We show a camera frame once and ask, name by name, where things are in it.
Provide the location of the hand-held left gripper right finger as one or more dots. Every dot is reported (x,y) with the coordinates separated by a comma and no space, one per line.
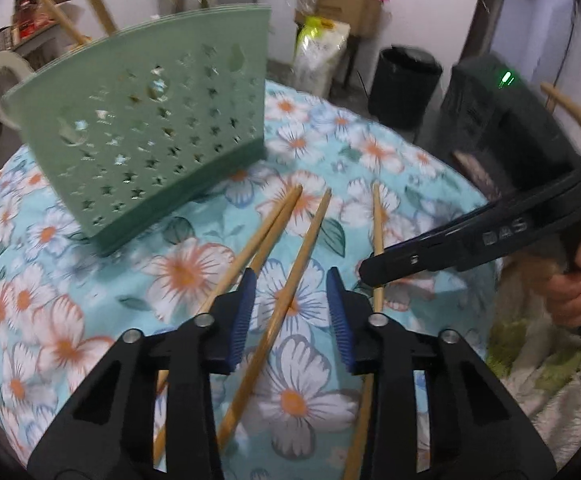
(338,320)

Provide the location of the long grey table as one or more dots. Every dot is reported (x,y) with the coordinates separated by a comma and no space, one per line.
(35,46)

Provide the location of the blue floral blanket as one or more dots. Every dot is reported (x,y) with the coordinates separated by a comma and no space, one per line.
(95,310)

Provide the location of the green patterned fleece clothing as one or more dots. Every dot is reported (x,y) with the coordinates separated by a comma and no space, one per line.
(560,385)

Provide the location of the yellow and white rice bag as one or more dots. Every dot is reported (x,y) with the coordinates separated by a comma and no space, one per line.
(318,60)

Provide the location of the large cardboard box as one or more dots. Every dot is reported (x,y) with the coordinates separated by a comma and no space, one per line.
(345,7)

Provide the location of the black round bin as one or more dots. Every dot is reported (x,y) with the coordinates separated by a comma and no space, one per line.
(403,90)

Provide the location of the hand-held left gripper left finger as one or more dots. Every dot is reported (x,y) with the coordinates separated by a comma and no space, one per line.
(243,320)

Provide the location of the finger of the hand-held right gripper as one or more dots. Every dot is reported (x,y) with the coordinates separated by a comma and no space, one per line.
(410,260)

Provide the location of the green plastic utensil holder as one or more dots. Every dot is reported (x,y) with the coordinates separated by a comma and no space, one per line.
(145,125)

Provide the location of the person's right hand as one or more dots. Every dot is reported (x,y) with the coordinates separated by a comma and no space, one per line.
(570,300)

